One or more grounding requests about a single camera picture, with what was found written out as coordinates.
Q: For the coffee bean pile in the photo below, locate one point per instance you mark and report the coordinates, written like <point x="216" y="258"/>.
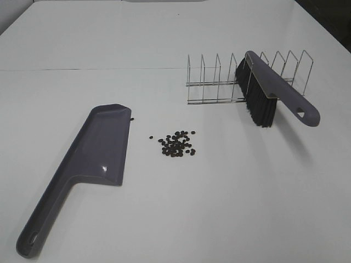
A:
<point x="178" y="144"/>

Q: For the grey plastic dustpan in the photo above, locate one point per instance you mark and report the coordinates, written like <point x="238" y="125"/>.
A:
<point x="96" y="156"/>

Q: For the metal wire rack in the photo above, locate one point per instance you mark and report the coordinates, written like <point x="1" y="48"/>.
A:
<point x="217" y="84"/>

